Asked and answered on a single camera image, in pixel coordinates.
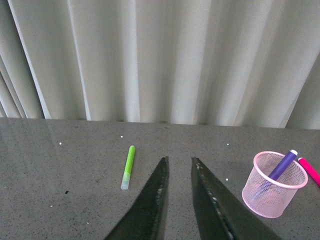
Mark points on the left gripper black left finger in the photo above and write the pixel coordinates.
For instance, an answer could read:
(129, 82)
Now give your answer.
(146, 219)

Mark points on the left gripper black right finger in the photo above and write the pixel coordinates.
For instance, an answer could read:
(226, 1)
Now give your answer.
(219, 214)

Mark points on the green highlighter pen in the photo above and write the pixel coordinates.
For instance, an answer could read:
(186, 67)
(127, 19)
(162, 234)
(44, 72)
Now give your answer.
(128, 168)

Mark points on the white pleated curtain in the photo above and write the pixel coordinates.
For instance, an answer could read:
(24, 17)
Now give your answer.
(211, 62)

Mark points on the purple highlighter pen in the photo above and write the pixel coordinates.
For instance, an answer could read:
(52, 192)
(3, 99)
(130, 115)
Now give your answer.
(276, 173)

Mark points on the pink highlighter pen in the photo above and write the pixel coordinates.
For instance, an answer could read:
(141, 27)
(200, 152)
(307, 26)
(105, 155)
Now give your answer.
(310, 170)

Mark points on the pink mesh cup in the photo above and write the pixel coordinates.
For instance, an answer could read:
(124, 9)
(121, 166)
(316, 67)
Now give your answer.
(272, 203)

